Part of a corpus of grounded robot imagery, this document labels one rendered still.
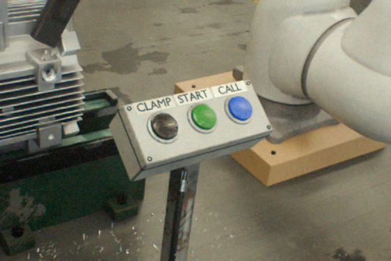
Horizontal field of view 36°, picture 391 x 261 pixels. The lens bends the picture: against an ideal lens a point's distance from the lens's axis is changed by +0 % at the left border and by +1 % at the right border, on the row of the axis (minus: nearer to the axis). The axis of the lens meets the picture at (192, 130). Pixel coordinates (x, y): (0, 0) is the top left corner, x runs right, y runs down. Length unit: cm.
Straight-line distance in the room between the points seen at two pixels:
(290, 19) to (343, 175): 30
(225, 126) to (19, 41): 28
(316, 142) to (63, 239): 48
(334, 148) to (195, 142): 51
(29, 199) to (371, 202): 56
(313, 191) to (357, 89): 22
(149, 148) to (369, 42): 43
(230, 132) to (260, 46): 40
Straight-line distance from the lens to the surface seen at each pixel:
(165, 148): 62
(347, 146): 113
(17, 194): 84
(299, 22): 99
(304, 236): 94
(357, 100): 92
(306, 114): 110
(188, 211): 73
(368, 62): 91
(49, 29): 75
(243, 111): 67
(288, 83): 102
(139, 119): 62
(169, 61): 142
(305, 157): 105
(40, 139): 78
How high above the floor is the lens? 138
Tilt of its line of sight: 31 degrees down
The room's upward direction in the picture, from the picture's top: 7 degrees clockwise
